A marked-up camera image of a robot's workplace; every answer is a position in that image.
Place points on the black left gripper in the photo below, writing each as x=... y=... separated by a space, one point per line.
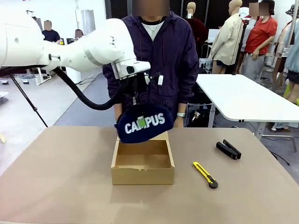
x=132 y=86

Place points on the navy CAMPUS beanie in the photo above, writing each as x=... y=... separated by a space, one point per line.
x=140 y=137

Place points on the brown cardboard box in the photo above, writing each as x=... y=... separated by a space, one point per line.
x=142 y=176

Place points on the yellow utility knife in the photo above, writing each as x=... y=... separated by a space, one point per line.
x=205 y=175

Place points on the black stapler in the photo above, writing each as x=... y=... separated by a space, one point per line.
x=227 y=149

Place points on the person's right forearm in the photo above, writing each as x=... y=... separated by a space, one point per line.
x=109 y=88

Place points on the person's left forearm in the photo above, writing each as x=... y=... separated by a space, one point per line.
x=187 y=91

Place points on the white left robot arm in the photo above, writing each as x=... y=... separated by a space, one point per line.
x=70 y=51

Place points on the person's right hand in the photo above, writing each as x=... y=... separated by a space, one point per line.
x=118 y=116

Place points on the person's left hand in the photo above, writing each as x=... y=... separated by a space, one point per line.
x=178 y=121

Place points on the silver wristwatch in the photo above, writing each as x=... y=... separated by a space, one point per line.
x=181 y=114

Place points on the person in purple jacket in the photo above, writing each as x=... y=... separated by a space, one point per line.
x=168 y=58

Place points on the white air purifier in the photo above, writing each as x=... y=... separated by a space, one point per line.
x=74 y=75

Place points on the white table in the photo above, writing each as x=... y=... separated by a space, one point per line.
x=245 y=98

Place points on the seated person in white shirt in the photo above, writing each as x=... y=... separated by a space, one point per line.
x=79 y=33

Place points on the mannequin in dark red dress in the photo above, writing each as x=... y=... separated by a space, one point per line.
x=198 y=30

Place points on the mannequin in beige jacket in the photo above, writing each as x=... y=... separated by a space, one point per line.
x=227 y=42

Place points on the clear plastic bin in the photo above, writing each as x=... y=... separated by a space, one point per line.
x=30 y=80

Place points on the seated man in dark shirt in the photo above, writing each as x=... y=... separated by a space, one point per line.
x=51 y=35

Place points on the person in red t-shirt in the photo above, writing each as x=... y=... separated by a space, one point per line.
x=261 y=35

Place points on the mannequin with patterned hat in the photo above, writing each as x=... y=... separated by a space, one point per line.
x=281 y=46

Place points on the mannequin in light blue jacket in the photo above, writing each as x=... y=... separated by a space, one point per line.
x=293 y=58

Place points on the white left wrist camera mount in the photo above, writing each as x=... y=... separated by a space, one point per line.
x=137 y=66

